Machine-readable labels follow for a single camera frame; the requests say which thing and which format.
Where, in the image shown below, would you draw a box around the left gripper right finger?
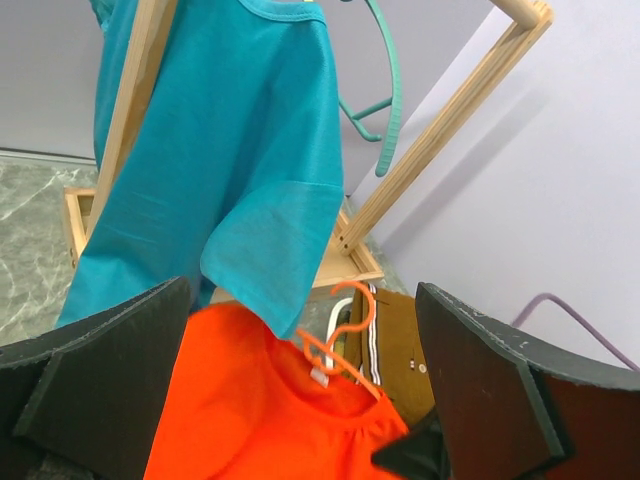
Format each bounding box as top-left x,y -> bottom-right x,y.
415,283 -> 639,479

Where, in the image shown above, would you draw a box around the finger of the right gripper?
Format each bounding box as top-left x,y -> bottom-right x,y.
371,414 -> 451,480

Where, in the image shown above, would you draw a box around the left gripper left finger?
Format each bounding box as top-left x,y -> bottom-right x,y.
1,278 -> 191,479

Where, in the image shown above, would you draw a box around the orange plastic hanger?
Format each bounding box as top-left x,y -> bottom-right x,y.
296,280 -> 381,400

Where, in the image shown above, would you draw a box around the orange t shirt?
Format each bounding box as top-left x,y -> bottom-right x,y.
144,305 -> 408,479

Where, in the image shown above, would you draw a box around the blue t shirt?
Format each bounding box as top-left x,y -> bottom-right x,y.
58,1 -> 344,339

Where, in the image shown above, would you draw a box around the teal plastic hanger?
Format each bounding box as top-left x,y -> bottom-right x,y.
339,0 -> 403,178

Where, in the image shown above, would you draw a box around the brown shorts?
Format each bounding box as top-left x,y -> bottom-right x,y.
343,284 -> 435,427

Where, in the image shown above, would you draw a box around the white plastic basket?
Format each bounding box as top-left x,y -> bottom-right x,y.
326,298 -> 353,356

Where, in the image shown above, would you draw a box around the wooden clothes rack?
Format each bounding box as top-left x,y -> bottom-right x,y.
64,1 -> 554,300

